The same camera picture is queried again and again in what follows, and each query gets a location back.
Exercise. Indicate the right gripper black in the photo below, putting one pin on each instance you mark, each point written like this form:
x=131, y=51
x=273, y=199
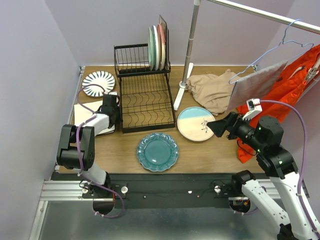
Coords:
x=219, y=126

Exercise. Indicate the beige plate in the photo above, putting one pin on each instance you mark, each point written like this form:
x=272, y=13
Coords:
x=192, y=124

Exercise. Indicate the teal scalloped plate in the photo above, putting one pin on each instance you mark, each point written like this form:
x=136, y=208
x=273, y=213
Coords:
x=157, y=152

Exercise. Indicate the mint green plate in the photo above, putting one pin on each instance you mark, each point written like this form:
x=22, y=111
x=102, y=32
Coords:
x=150, y=49

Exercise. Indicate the large white black-rimmed plate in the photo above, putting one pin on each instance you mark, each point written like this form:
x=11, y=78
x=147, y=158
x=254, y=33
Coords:
x=110, y=131

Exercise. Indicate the white blue striped plate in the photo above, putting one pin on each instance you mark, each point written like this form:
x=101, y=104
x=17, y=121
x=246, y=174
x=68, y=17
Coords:
x=98, y=83

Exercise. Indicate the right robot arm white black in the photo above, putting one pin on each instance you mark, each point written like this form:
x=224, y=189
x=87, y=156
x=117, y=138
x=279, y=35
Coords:
x=296, y=221

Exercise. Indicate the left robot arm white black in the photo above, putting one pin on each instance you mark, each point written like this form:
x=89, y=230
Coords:
x=76, y=148

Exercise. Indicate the silver clothes rack stand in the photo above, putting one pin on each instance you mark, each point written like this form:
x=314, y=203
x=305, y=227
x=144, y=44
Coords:
x=240, y=7

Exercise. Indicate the beige cloth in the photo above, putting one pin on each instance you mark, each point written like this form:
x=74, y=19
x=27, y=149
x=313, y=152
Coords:
x=211, y=91

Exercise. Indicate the grey cloth on hanger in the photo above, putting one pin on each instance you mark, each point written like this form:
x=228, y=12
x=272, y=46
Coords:
x=255, y=85

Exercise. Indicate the orange garment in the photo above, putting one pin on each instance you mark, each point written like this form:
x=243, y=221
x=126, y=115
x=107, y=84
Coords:
x=289, y=86

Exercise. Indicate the pink plate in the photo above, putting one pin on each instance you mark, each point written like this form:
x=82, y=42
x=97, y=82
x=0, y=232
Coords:
x=162, y=42

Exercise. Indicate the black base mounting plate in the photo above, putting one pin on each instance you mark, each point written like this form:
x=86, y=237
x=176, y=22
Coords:
x=168, y=191

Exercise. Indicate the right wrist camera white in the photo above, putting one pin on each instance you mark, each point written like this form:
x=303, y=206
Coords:
x=254, y=109

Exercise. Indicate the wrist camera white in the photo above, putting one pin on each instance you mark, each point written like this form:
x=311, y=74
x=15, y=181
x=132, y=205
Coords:
x=113, y=93
x=254, y=109

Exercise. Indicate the black wire dish rack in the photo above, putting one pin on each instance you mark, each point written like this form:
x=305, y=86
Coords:
x=146, y=102

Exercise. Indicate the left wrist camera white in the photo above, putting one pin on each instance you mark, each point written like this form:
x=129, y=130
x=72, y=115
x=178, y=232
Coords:
x=113, y=93

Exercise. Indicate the aluminium rail frame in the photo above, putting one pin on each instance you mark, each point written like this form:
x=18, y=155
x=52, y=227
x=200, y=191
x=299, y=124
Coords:
x=62, y=187

